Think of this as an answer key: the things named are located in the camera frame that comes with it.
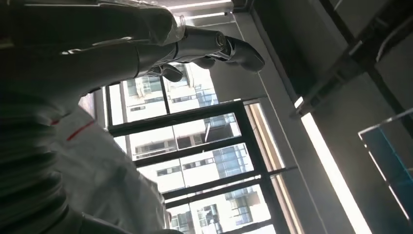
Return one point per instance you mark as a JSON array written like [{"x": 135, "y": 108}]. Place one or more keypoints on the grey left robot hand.
[{"x": 80, "y": 48}]

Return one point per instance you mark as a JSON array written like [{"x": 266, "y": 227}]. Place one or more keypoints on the white package with red print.
[{"x": 106, "y": 181}]

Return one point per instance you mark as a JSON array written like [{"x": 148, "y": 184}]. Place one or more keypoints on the long ceiling light strip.
[
  {"x": 329, "y": 168},
  {"x": 200, "y": 4}
]

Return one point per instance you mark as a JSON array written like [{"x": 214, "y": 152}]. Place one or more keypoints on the black framed window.
[{"x": 248, "y": 139}]

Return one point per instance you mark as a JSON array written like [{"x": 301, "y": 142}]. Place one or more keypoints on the black ceiling beam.
[{"x": 358, "y": 55}]

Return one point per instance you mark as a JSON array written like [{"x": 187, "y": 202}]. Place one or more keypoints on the blue glass panel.
[{"x": 390, "y": 155}]

